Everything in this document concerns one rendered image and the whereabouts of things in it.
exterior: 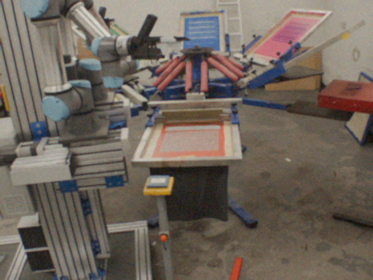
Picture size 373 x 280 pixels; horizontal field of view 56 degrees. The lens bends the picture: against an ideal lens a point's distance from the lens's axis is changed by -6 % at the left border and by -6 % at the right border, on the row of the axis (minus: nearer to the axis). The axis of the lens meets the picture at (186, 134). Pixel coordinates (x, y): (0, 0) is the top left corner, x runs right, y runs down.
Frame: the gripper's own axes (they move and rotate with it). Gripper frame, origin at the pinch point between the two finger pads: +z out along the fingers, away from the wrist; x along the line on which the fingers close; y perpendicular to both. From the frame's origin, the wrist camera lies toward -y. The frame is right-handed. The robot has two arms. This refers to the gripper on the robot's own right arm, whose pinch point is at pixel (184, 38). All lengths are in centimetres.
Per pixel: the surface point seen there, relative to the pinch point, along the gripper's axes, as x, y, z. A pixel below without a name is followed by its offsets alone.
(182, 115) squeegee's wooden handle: -104, 51, -38
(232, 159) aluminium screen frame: -56, 62, 5
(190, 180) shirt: -62, 79, -19
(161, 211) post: -32, 84, -25
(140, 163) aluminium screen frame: -45, 65, -41
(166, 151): -65, 64, -34
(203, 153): -67, 64, -13
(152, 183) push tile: -28, 68, -27
